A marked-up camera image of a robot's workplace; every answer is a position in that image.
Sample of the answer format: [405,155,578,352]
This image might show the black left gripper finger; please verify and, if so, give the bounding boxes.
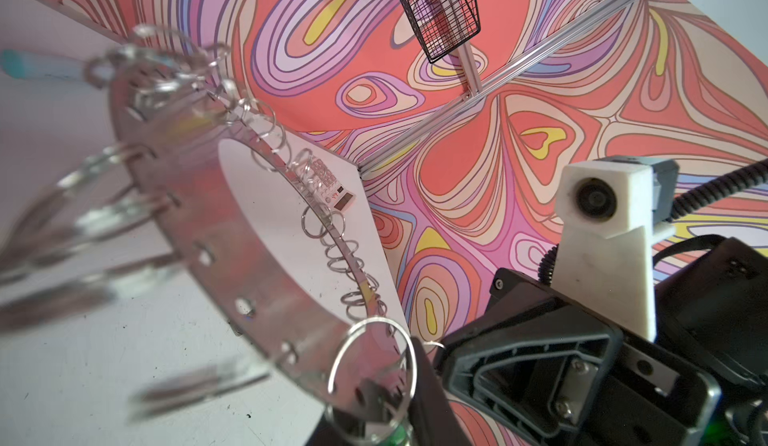
[408,336,471,446]

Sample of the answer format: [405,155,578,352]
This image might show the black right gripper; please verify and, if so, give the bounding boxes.
[434,235,767,445]

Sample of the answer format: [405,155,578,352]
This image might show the green tagged key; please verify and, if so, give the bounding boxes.
[373,425,413,446]

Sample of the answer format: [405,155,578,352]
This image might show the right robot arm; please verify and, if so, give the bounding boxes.
[435,156,767,445]

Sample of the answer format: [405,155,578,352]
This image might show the light blue spatula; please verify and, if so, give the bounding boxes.
[1,49,84,82]

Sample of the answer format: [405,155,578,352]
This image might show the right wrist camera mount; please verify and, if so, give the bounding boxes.
[551,156,679,341]

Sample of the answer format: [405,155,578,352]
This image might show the black wire basket back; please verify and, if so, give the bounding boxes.
[399,0,481,64]

